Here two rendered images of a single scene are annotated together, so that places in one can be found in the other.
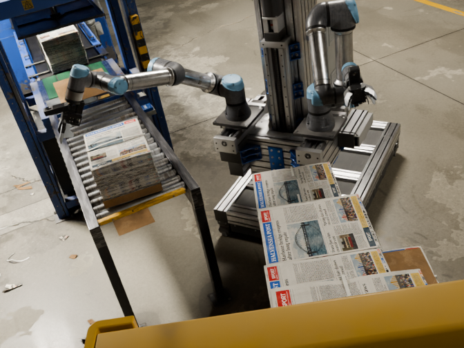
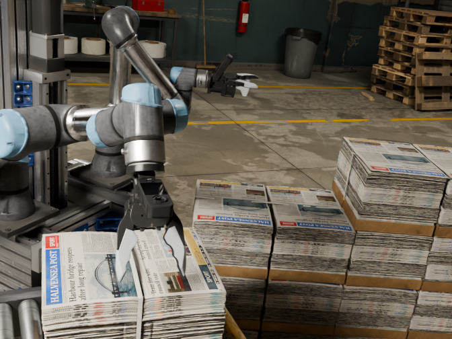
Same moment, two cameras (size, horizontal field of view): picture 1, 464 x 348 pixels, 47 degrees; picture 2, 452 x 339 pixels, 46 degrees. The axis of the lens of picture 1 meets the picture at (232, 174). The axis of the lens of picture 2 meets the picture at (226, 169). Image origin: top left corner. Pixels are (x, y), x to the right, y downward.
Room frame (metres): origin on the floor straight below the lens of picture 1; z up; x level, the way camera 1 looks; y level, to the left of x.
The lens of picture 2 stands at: (2.21, 1.57, 1.68)
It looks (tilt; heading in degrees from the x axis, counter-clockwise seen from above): 21 degrees down; 263
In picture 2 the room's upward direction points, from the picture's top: 7 degrees clockwise
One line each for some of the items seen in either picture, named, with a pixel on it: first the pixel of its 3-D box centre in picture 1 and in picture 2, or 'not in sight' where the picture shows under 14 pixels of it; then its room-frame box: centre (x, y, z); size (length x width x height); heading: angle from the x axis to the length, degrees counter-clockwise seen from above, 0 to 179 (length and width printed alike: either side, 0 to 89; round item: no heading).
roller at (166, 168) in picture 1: (131, 182); not in sight; (2.28, 0.51, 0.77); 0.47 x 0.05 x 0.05; 108
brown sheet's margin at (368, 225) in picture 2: not in sight; (379, 205); (1.36, -0.24, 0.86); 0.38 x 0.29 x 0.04; 87
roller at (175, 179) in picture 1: (138, 195); not in sight; (2.16, 0.47, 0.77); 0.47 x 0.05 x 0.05; 108
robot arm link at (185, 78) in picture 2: (351, 74); (183, 77); (2.14, -0.60, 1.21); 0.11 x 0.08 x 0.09; 172
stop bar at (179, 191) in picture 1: (142, 206); (227, 321); (2.01, 0.44, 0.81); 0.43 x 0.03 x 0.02; 108
